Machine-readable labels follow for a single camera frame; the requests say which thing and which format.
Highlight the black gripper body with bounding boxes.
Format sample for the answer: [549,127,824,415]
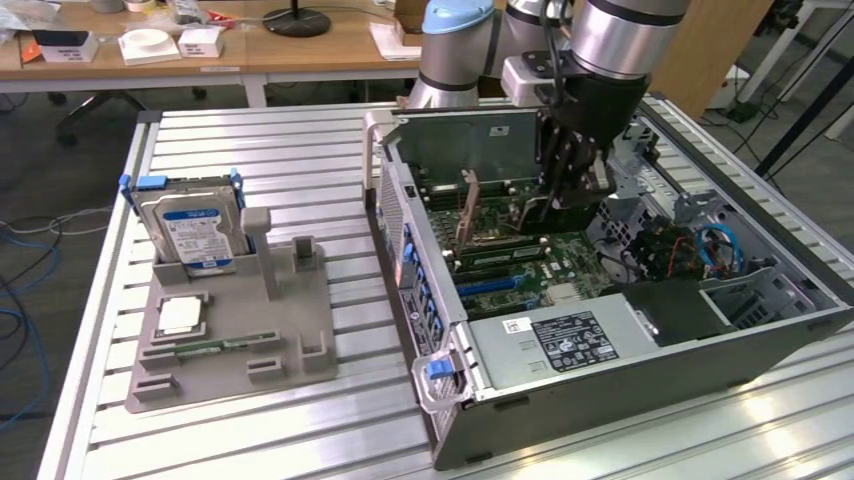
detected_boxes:
[551,73,653,147]

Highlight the green RAM stick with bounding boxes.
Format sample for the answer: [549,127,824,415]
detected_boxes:
[142,337,281,357]

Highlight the installed RAM stick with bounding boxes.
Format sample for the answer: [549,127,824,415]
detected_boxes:
[456,244,545,267]

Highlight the open black PC case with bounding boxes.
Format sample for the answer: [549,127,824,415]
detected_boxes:
[361,91,854,472]

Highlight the blue floor cable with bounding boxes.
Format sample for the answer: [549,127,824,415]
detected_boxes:
[0,219,62,431]

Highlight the metal drive cage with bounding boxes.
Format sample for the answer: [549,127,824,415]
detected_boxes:
[585,122,676,242]

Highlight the CPU socket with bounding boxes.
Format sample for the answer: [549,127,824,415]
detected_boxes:
[465,219,521,247]

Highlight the white box with round insert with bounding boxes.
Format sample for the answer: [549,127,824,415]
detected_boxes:
[117,28,182,66]

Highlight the grey parts rack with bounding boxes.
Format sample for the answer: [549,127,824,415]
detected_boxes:
[124,206,342,415]

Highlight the office chair base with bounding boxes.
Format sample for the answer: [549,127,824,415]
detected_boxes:
[51,91,149,147]

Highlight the grey power supply unit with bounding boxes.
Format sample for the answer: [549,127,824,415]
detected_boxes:
[465,293,659,394]

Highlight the silver CPU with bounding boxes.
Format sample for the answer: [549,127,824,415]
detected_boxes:
[157,298,205,335]

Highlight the black lamp base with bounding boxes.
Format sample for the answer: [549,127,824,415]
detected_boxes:
[261,0,333,37]

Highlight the blue expansion slot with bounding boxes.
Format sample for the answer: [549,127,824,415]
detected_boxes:
[456,277,525,297]

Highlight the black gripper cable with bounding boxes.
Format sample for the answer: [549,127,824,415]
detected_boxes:
[537,0,569,109]

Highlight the wooden desk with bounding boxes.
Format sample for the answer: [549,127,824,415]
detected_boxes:
[0,0,609,96]

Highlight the small white box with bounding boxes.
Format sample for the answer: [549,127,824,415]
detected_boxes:
[176,26,225,58]

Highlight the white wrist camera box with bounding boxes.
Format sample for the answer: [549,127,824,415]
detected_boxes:
[501,49,568,108]

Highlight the graphics card with metal bracket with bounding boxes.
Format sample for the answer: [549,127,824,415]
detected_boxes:
[457,168,596,254]

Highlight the hard disk in blue caddy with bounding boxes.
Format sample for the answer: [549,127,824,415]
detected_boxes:
[117,168,258,277]

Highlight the white box with black lid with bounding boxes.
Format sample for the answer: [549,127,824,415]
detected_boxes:
[31,29,100,64]

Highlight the green motherboard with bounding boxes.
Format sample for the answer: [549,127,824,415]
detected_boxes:
[416,174,615,321]

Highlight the white paper stack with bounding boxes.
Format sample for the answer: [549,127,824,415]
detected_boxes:
[369,22,422,62]

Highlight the wooden cabinet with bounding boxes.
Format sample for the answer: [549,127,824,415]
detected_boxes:
[649,0,775,121]

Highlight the black tripod pole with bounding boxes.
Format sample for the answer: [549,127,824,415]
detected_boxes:
[756,0,854,179]

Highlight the blue data wire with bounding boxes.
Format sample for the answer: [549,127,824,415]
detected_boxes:
[693,223,745,276]

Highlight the brown cardboard box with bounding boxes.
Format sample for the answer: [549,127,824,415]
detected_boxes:
[392,0,428,35]

